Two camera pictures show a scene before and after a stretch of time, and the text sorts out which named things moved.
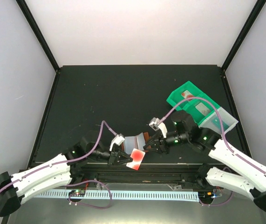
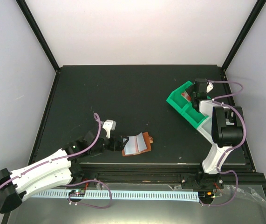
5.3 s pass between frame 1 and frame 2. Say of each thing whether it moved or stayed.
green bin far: stayed
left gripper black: moved
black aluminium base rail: stayed
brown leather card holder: stayed
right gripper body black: moved
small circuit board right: stayed
